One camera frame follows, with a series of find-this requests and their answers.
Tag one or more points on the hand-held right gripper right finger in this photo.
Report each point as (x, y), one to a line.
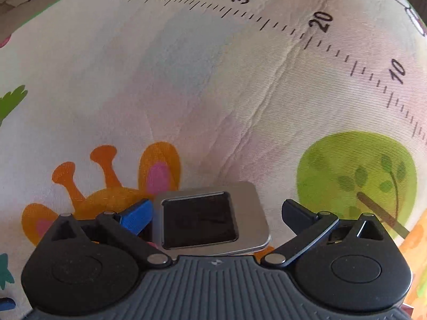
(295, 215)

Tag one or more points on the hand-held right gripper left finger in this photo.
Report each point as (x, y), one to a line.
(140, 215)

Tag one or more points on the silver metal tin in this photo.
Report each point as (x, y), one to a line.
(253, 203)

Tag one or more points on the printed cartoon play mat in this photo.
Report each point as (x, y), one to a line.
(200, 90)

